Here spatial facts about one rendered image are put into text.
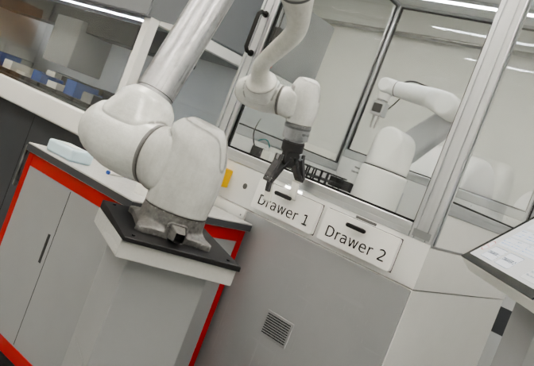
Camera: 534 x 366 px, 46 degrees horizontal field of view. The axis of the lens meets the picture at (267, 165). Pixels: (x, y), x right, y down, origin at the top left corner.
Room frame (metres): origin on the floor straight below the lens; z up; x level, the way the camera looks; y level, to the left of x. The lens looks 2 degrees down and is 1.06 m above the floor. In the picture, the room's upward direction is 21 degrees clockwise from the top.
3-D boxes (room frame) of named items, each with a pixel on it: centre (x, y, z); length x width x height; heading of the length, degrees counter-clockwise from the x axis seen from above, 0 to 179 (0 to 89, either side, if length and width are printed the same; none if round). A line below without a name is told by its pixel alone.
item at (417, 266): (2.62, -0.44, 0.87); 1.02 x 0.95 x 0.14; 52
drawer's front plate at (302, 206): (2.26, -0.11, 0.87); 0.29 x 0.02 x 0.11; 52
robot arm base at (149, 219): (1.49, 0.16, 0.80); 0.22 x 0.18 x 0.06; 20
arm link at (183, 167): (1.51, 0.17, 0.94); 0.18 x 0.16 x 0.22; 69
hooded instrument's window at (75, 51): (3.59, 1.02, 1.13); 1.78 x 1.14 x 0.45; 52
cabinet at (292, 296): (2.61, -0.45, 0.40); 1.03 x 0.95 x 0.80; 52
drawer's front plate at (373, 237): (2.07, -0.36, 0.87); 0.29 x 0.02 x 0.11; 52
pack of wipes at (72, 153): (2.21, 0.66, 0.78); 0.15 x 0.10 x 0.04; 55
